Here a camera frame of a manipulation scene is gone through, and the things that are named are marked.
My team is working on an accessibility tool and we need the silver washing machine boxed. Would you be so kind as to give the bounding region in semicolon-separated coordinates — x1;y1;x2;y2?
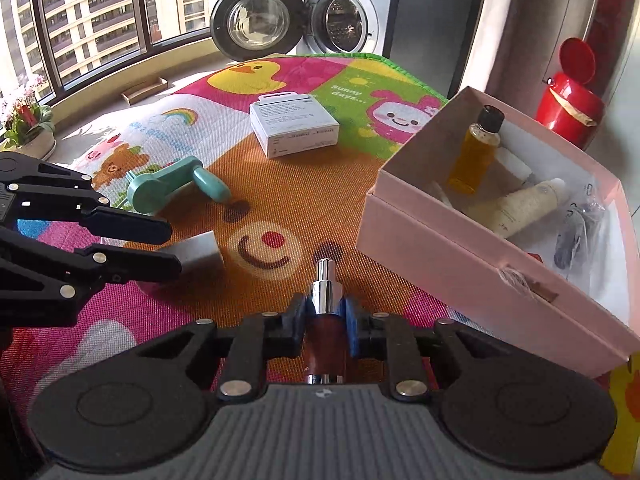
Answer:
209;0;392;62

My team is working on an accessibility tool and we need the cream lotion tube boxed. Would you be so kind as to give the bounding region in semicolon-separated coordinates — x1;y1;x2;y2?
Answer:
466;178;568;238

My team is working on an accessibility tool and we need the white small box in box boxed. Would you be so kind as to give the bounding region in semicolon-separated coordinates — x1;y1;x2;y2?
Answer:
495;148;532;183

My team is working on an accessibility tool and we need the clear plastic bag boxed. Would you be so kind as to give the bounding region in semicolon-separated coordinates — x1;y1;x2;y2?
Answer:
553;183;605;274

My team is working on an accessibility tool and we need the red silver spray bottle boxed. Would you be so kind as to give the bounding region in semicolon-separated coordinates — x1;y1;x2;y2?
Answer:
304;258;348;385

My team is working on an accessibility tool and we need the red trash bin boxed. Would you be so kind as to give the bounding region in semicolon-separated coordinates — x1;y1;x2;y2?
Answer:
535;37;605;150

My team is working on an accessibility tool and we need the small wooden tray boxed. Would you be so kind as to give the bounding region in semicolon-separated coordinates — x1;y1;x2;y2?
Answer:
120;77;168;106

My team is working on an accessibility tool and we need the potted red flower plant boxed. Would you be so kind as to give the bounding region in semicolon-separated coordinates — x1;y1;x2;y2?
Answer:
1;74;56;160

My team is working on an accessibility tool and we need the pink cardboard box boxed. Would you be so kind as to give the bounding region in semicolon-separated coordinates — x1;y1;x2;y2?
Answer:
357;88;639;377

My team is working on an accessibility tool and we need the grey white square device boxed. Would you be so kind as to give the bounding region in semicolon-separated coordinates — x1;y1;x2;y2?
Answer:
157;231;224;275

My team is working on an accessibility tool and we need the teal handheld massager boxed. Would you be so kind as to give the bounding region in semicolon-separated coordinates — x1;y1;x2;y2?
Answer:
126;156;232;214

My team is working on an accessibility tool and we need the white boxed product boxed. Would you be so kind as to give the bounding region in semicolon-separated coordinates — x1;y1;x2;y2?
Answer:
250;92;340;159

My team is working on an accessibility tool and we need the colourful cartoon play mat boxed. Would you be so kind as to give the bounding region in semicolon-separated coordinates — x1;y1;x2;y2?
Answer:
1;56;451;414

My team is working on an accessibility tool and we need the amber liquid bottle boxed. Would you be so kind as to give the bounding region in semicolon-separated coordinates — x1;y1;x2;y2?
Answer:
447;105;504;195

